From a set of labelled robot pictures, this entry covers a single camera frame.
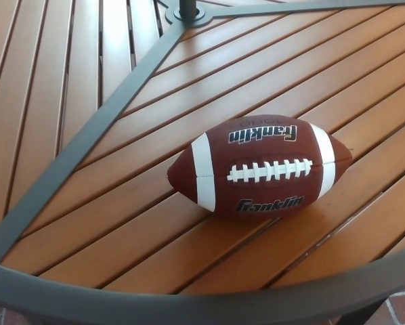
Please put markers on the brown Franklin football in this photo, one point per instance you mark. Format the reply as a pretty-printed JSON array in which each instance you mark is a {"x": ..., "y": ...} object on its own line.
[{"x": 260, "y": 169}]

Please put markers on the round wood slat table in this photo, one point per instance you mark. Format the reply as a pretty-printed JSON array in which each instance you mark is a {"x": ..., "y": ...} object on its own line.
[{"x": 121, "y": 203}]

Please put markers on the dark umbrella pole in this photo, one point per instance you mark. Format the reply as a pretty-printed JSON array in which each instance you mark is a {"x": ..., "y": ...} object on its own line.
[{"x": 188, "y": 6}]

